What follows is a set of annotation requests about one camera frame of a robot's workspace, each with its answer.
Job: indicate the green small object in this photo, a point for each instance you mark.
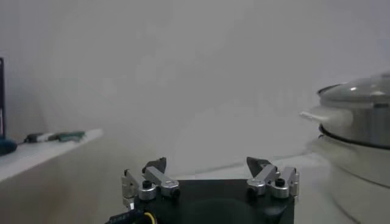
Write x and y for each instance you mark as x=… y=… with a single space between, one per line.
x=71 y=136

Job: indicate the white side table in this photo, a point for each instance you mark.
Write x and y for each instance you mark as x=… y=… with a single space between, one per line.
x=36 y=158

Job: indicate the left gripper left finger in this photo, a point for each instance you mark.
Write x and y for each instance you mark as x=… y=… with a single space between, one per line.
x=161 y=181

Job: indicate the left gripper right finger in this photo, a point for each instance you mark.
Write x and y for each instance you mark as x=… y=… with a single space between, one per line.
x=265 y=178

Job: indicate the round glass pot lid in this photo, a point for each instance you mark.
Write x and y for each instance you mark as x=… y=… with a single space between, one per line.
x=356 y=91

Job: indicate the black small device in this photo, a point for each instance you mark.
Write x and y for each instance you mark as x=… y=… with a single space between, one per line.
x=30 y=138

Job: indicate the white electric cooking pot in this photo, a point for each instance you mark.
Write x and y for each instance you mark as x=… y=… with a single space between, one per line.
x=365 y=170

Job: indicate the blue computer mouse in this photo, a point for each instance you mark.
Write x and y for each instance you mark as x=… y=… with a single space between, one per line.
x=6 y=146

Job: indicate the dark laptop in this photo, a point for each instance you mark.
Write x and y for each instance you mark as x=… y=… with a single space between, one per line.
x=2 y=97

